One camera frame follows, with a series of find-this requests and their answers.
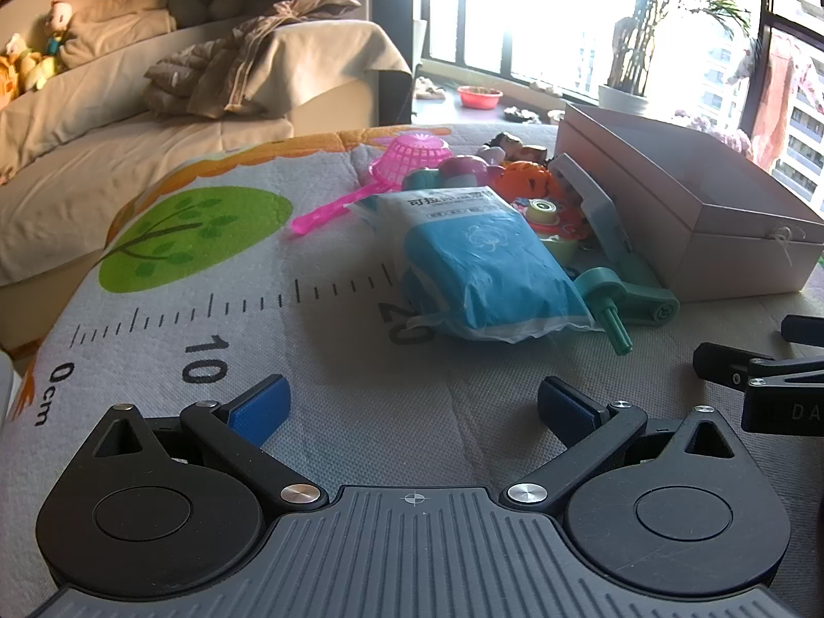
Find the white plant pot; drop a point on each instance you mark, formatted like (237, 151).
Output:
(623, 102)

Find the blue wipes packet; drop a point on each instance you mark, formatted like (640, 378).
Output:
(489, 270)

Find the pink plastic basin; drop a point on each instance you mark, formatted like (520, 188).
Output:
(479, 98)

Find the small brown toy figure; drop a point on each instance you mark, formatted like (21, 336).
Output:
(515, 145)

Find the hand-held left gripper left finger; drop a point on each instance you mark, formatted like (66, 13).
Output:
(257, 409)

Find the orange tiger toy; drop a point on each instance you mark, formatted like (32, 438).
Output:
(524, 181)

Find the desktop with printed ruler mat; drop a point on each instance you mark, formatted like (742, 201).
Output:
(257, 309)

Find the teal hand crank toy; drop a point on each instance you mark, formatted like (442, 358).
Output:
(618, 296)

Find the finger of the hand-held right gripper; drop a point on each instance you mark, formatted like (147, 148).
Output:
(721, 360)
(804, 329)

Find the beige pillow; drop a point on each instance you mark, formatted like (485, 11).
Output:
(116, 19)

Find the crumpled beige blanket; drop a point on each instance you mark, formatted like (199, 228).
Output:
(212, 71)

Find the grey plush toy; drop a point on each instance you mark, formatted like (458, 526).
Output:
(206, 0)

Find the pair of slippers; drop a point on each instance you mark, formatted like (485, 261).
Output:
(428, 89)

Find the hanging pink cloth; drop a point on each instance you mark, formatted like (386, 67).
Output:
(779, 96)

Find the green potted plant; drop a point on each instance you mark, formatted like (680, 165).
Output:
(650, 13)

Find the white faced plush toy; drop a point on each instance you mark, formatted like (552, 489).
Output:
(59, 26)

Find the white cardboard box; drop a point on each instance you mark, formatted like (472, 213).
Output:
(644, 206)

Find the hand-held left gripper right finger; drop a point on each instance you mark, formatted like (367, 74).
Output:
(566, 409)

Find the pink plastic toy sieve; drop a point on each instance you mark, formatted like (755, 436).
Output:
(412, 154)

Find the beige covered sofa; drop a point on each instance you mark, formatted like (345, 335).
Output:
(129, 161)

